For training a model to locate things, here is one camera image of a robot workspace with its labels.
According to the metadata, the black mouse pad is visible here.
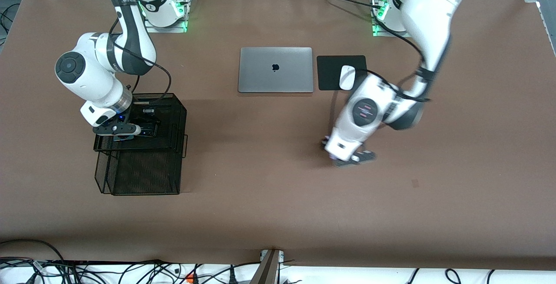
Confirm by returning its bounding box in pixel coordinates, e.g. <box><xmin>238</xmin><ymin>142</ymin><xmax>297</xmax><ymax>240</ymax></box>
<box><xmin>316</xmin><ymin>55</ymin><xmax>368</xmax><ymax>91</ymax></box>

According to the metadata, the black wire mesh basket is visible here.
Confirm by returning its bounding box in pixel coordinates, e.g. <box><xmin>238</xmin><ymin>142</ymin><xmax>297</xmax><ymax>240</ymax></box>
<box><xmin>93</xmin><ymin>92</ymin><xmax>189</xmax><ymax>196</ymax></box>

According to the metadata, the white computer mouse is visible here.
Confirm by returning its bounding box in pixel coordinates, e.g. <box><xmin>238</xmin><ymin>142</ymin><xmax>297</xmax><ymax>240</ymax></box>
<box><xmin>338</xmin><ymin>65</ymin><xmax>357</xmax><ymax>91</ymax></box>

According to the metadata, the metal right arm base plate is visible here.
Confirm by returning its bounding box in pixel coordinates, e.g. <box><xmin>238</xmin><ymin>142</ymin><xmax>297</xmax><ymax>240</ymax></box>
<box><xmin>142</xmin><ymin>0</ymin><xmax>192</xmax><ymax>34</ymax></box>

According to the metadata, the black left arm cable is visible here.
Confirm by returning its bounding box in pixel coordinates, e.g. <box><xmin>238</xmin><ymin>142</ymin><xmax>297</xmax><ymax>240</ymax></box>
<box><xmin>356</xmin><ymin>13</ymin><xmax>433</xmax><ymax>103</ymax></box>

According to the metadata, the grey Apple laptop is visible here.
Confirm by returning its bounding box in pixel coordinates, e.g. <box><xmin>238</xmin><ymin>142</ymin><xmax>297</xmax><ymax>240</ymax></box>
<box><xmin>238</xmin><ymin>47</ymin><xmax>314</xmax><ymax>94</ymax></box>

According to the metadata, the aluminium camera mount post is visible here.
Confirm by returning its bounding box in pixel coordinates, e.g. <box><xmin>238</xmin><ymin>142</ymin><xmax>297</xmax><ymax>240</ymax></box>
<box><xmin>249</xmin><ymin>249</ymin><xmax>285</xmax><ymax>284</ymax></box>

